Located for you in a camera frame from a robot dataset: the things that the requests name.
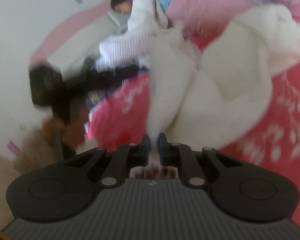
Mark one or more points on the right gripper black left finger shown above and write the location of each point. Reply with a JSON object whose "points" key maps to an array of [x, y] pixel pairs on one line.
{"points": [[65, 189]]}

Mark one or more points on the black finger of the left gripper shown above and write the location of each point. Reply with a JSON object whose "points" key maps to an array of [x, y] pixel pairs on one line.
{"points": [[94, 80]]}

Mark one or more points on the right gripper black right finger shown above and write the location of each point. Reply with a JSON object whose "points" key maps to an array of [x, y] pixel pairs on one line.
{"points": [[240, 189]]}

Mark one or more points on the left hand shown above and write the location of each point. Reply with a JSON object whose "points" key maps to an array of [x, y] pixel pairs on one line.
{"points": [[72, 133]]}

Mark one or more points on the cream white knit sweater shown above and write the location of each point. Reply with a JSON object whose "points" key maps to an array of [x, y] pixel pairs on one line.
{"points": [[213, 97]]}

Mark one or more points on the pink red floral bedsheet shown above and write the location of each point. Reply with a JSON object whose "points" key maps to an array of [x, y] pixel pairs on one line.
{"points": [[272, 143]]}

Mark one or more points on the white striped garment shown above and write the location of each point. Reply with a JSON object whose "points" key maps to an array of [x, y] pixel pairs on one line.
{"points": [[135, 44]]}

